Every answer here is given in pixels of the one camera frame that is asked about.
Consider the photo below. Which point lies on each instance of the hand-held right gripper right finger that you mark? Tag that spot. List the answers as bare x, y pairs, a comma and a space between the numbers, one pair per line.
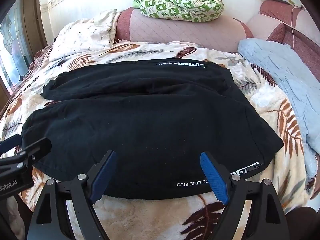
212, 177

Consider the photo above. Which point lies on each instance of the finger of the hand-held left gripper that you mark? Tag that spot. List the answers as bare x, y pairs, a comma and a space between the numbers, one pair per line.
37, 147
7, 143

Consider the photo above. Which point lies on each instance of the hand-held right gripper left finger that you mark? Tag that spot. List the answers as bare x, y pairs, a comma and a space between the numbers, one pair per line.
105, 176

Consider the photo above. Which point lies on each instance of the black pants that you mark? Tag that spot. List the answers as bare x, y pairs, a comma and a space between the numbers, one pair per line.
150, 117

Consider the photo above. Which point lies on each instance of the leaf print fleece blanket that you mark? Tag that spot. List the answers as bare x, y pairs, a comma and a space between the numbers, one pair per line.
150, 220

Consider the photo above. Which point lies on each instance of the white printed pillow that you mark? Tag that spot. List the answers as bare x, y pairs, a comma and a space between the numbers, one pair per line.
82, 35

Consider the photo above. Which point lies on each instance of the light blue quilted blanket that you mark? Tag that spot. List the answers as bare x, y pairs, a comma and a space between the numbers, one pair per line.
287, 80

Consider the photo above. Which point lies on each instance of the green patterned pillow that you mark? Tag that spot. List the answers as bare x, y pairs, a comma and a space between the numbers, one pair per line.
175, 2

